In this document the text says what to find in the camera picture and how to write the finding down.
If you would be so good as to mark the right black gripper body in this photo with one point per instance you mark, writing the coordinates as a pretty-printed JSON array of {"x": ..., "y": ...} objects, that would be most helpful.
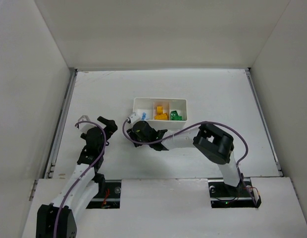
[{"x": 133, "y": 135}]

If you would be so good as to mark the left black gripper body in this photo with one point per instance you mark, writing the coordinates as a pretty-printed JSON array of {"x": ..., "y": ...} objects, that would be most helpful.
[{"x": 103, "y": 126}]

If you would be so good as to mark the small blue lego brick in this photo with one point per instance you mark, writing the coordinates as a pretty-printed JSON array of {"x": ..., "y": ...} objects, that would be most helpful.
[{"x": 144, "y": 116}]

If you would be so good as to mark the yellow long lego brick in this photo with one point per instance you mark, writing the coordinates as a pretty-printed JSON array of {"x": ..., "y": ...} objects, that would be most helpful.
[{"x": 163, "y": 116}]

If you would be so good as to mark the yellow round lego piece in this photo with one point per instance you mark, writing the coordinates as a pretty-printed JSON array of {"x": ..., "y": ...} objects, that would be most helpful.
[{"x": 159, "y": 110}]

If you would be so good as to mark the green lego brick square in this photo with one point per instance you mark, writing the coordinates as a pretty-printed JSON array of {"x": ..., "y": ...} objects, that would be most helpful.
[{"x": 175, "y": 116}]

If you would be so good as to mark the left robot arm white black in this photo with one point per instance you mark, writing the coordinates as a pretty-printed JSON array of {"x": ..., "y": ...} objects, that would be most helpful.
[{"x": 59, "y": 218}]

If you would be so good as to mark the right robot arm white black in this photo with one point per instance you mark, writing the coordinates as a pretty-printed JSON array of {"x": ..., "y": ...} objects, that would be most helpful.
[{"x": 214, "y": 143}]

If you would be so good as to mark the white three-compartment container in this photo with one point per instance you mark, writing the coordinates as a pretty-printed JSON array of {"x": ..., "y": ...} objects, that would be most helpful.
[{"x": 149, "y": 105}]

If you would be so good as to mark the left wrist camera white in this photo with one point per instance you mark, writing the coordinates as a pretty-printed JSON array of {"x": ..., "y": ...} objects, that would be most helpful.
[{"x": 84, "y": 124}]

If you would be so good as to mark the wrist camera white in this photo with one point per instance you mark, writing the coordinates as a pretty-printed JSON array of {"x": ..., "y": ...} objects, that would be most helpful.
[
  {"x": 133, "y": 118},
  {"x": 84, "y": 124}
]

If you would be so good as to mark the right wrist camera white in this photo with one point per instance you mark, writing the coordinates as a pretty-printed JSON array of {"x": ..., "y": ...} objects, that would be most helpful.
[{"x": 133, "y": 118}]

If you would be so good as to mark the left aluminium table rail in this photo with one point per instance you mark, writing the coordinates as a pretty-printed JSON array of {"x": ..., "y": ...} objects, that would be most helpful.
[{"x": 47, "y": 169}]

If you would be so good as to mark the aluminium table rail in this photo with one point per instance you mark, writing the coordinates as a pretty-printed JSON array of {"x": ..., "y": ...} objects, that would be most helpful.
[
  {"x": 47, "y": 169},
  {"x": 250, "y": 80}
]

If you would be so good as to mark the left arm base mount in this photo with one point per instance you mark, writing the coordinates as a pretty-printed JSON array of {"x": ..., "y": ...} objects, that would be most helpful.
[{"x": 108, "y": 196}]

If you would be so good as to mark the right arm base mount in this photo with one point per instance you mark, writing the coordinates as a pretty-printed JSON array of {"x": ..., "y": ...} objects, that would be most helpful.
[{"x": 245, "y": 195}]

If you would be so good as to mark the right aluminium table rail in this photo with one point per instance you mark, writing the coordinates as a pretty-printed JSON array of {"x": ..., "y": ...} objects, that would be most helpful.
[{"x": 250, "y": 80}]

